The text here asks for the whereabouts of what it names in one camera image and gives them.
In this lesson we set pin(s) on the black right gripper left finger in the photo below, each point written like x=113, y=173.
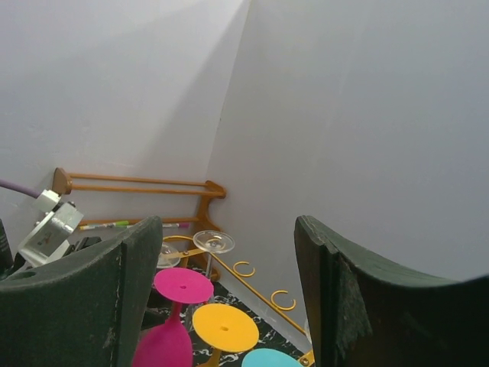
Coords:
x=85, y=309

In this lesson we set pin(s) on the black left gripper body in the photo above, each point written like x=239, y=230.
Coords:
x=82, y=244

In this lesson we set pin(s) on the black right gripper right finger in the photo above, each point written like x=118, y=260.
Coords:
x=366, y=310

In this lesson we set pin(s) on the pink plastic goblet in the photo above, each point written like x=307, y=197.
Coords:
x=169, y=344

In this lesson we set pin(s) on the clear wine glass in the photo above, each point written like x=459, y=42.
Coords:
x=213, y=243
x=169, y=257

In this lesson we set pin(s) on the blue plastic goblet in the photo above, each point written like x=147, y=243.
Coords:
x=265, y=357

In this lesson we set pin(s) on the orange plastic goblet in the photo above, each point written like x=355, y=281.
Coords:
x=225, y=329

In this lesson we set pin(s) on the orange wooden shelf rack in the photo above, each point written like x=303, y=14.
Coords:
x=104, y=199

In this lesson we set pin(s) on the green capped marker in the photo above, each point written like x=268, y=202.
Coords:
x=108, y=225

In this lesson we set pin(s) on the purple capped marker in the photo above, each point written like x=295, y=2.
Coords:
x=177, y=225

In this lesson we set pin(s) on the gold wire glass rack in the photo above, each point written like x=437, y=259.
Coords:
x=241, y=277

